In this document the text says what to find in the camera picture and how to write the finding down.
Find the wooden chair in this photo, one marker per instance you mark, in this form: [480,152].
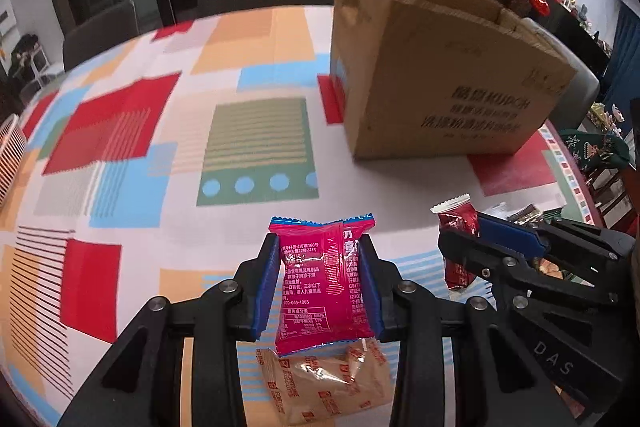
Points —
[612,197]

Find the small red snack packet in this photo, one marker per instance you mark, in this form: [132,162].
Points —
[457,219]

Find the pink snack packet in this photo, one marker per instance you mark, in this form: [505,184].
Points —
[320,277]

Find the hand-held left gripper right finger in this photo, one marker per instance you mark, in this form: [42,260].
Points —
[370,287]

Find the tan biscuit packet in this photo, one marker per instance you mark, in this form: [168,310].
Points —
[320,387]

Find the green patterned cushion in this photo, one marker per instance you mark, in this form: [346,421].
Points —
[595,149]

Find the blue curtain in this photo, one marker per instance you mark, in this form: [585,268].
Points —
[625,57]

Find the dark sideboard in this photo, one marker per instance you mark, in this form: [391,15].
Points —
[580,32]

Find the white plastic basket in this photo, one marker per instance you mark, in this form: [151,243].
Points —
[10,157]

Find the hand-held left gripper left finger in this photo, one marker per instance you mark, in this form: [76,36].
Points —
[265,287]

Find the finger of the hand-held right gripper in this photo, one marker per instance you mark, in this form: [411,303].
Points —
[505,232]
[470,252]

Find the black bag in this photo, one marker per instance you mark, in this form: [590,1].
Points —
[22,54]

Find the cardboard box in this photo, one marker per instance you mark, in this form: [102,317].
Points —
[425,72]

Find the white stool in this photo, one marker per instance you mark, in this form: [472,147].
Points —
[40,64]

